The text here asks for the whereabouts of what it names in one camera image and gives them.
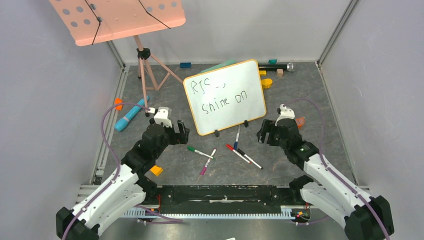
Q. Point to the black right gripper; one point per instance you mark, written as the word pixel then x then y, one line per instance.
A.
pixel 268 134

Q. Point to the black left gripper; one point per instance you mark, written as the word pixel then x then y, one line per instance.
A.
pixel 178 137

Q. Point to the black-capped whiteboard marker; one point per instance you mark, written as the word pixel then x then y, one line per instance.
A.
pixel 249 158

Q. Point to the yellow-framed whiteboard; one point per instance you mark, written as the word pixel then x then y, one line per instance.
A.
pixel 225 97

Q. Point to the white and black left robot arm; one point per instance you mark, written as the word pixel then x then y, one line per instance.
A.
pixel 126 187

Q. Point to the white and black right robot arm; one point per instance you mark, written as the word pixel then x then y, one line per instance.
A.
pixel 362 216

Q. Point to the green-capped marker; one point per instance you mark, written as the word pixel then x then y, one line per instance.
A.
pixel 192 149

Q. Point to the blue-capped marker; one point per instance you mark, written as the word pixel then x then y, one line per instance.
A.
pixel 235 145

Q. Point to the orange half-round toy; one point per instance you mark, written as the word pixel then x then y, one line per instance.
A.
pixel 300 122

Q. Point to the red-capped marker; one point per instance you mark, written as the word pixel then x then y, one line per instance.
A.
pixel 237 153

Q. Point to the orange wedge block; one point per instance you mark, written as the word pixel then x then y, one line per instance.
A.
pixel 156 170

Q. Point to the magenta-capped marker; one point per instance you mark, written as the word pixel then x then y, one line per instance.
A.
pixel 207 162

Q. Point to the yellow round block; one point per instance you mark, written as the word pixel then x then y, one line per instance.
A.
pixel 266 83

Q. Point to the wooden cube block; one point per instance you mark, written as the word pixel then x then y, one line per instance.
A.
pixel 279 72

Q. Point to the blue toy microphone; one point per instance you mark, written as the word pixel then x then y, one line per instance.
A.
pixel 122 123

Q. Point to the black handheld microphone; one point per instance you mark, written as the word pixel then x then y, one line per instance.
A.
pixel 289 67

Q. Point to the dark blue brick block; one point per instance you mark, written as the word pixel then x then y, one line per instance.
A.
pixel 185 65

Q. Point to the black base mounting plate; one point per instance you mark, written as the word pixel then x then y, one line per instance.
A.
pixel 221 199

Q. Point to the teal triangle block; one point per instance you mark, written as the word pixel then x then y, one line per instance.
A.
pixel 273 61

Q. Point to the small orange clip toy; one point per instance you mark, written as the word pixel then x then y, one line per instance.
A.
pixel 118 104

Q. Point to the mint green toy microphone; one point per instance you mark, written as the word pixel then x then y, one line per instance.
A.
pixel 218 66

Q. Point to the pink music stand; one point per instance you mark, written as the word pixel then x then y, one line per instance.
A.
pixel 96 21

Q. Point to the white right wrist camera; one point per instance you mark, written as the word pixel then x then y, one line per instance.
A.
pixel 284 112

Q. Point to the grey toothed cable rail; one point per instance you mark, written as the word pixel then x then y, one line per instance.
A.
pixel 140 213

